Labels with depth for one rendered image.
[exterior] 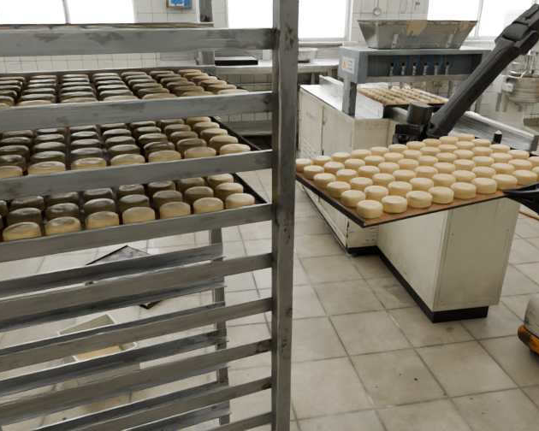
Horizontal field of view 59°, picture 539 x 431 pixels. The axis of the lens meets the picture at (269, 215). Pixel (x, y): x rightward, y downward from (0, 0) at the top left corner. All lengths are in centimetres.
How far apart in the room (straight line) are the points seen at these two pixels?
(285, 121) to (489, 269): 179
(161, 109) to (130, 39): 10
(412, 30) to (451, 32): 21
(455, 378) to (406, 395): 24
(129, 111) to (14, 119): 14
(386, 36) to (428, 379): 164
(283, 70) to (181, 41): 15
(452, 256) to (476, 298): 28
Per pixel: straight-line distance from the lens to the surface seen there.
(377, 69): 268
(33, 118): 69
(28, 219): 84
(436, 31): 275
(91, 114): 69
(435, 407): 202
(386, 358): 218
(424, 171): 116
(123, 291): 79
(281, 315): 86
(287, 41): 71
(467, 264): 231
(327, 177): 109
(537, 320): 228
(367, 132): 264
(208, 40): 70
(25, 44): 68
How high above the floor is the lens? 136
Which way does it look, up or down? 23 degrees down
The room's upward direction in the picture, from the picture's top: straight up
